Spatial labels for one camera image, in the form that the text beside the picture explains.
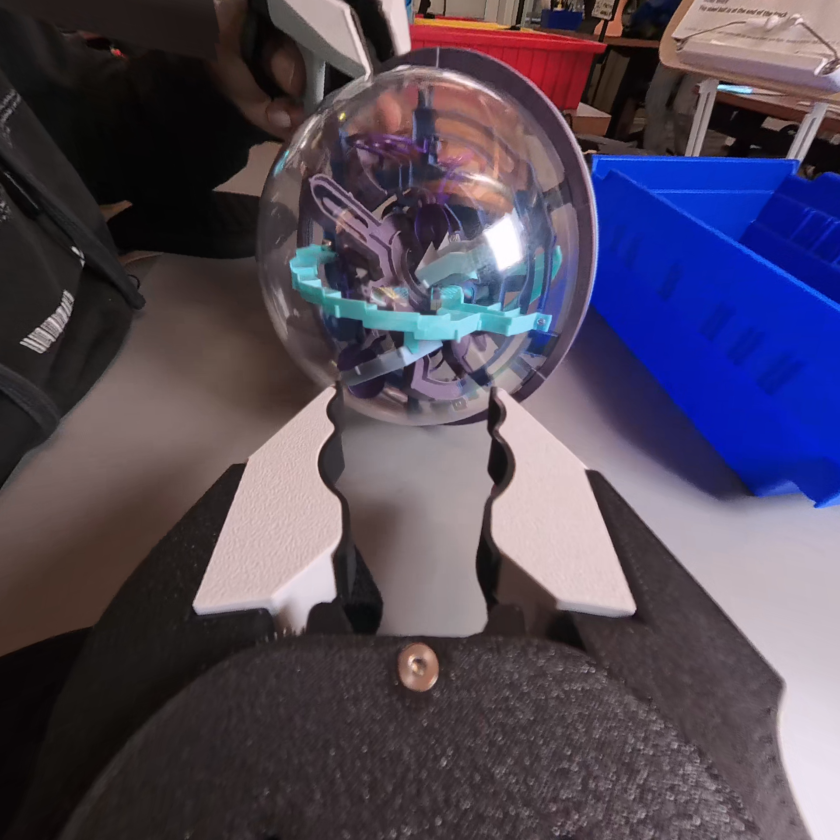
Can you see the blue plastic bin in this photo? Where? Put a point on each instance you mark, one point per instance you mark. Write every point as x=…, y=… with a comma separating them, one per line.
x=722, y=302

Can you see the clear maze ball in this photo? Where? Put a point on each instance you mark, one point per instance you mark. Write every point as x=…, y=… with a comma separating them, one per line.
x=420, y=250

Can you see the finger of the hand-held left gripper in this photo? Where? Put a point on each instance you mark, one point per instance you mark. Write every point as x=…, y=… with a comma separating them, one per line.
x=387, y=24
x=335, y=40

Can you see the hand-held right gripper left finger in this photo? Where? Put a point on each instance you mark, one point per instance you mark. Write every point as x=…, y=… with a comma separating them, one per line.
x=269, y=525

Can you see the instruction sheet on stand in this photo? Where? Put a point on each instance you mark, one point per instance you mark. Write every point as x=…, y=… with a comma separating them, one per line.
x=709, y=72

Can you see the red plastic bin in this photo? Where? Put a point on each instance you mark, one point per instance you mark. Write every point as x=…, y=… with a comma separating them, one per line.
x=538, y=59

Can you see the person's black printed jacket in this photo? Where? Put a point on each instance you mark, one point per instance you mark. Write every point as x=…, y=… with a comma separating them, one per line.
x=53, y=302

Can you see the person's left forearm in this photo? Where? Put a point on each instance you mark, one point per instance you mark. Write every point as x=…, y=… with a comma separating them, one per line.
x=145, y=145

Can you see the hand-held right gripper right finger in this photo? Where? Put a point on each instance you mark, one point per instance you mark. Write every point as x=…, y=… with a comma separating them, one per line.
x=565, y=525

